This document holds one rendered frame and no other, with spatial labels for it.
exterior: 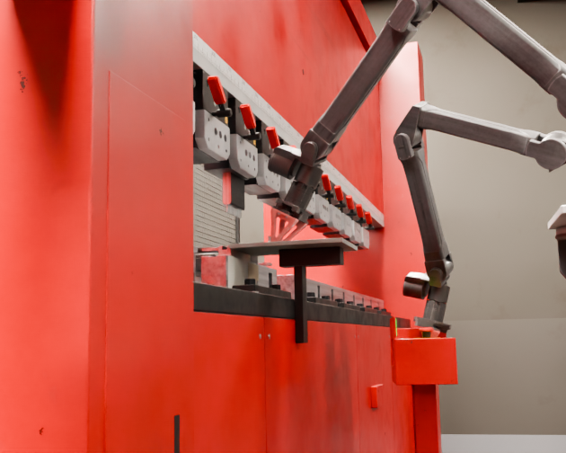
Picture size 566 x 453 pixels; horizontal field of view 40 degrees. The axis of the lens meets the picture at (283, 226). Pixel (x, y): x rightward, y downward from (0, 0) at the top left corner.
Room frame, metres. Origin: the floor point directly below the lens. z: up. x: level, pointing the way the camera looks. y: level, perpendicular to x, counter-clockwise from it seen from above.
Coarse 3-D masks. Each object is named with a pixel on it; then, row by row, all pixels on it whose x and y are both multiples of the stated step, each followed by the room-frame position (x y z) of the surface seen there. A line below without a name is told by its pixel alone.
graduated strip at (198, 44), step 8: (200, 40) 1.53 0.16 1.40; (200, 48) 1.53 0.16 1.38; (208, 48) 1.57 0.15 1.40; (208, 56) 1.57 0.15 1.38; (216, 56) 1.62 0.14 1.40; (216, 64) 1.62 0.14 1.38; (224, 64) 1.66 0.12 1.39; (224, 72) 1.66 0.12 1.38; (232, 72) 1.71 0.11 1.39; (232, 80) 1.71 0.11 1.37; (240, 80) 1.77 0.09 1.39; (240, 88) 1.77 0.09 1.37; (248, 88) 1.83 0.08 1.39; (248, 96) 1.83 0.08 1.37; (256, 96) 1.89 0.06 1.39; (264, 104) 1.95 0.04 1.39; (272, 112) 2.02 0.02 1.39; (280, 120) 2.10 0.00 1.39; (288, 128) 2.18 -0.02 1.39; (296, 136) 2.26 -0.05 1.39; (328, 168) 2.67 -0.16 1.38; (336, 176) 2.80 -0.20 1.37; (344, 184) 2.94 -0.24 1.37; (368, 200) 3.46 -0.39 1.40
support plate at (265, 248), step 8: (296, 240) 1.70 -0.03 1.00; (304, 240) 1.70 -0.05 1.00; (312, 240) 1.69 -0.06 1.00; (320, 240) 1.69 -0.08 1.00; (328, 240) 1.68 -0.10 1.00; (336, 240) 1.68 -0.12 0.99; (344, 240) 1.70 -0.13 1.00; (232, 248) 1.75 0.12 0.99; (240, 248) 1.75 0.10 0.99; (248, 248) 1.76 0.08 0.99; (256, 248) 1.76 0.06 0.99; (264, 248) 1.76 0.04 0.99; (272, 248) 1.77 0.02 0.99; (280, 248) 1.77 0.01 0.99; (288, 248) 1.77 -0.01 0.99; (296, 248) 1.78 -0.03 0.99; (344, 248) 1.79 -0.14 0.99; (352, 248) 1.80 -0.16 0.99
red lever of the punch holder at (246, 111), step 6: (240, 108) 1.71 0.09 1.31; (246, 108) 1.70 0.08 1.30; (246, 114) 1.71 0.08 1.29; (252, 114) 1.73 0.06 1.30; (246, 120) 1.73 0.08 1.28; (252, 120) 1.73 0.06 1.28; (246, 126) 1.74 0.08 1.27; (252, 126) 1.74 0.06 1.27; (252, 132) 1.76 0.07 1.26; (258, 132) 1.76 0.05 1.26; (246, 138) 1.77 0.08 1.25; (252, 138) 1.76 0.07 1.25; (258, 138) 1.76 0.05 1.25
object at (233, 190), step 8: (224, 176) 1.79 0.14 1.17; (232, 176) 1.80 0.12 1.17; (224, 184) 1.79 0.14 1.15; (232, 184) 1.80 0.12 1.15; (240, 184) 1.85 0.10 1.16; (224, 192) 1.79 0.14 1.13; (232, 192) 1.80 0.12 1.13; (240, 192) 1.85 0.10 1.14; (224, 200) 1.79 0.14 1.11; (232, 200) 1.80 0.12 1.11; (240, 200) 1.85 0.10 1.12; (232, 208) 1.82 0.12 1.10; (240, 208) 1.86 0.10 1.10; (240, 216) 1.88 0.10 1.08
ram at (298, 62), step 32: (192, 0) 1.49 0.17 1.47; (224, 0) 1.67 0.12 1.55; (256, 0) 1.90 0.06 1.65; (288, 0) 2.21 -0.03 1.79; (320, 0) 2.62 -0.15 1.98; (224, 32) 1.67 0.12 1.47; (256, 32) 1.90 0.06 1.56; (288, 32) 2.20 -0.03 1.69; (320, 32) 2.61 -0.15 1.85; (352, 32) 3.22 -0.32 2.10; (256, 64) 1.89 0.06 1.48; (288, 64) 2.19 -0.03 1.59; (320, 64) 2.59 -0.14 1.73; (352, 64) 3.19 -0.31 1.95; (288, 96) 2.19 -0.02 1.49; (320, 96) 2.58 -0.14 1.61; (352, 128) 3.14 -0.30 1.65; (352, 160) 3.12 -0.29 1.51; (352, 192) 3.10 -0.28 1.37; (384, 224) 3.89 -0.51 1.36
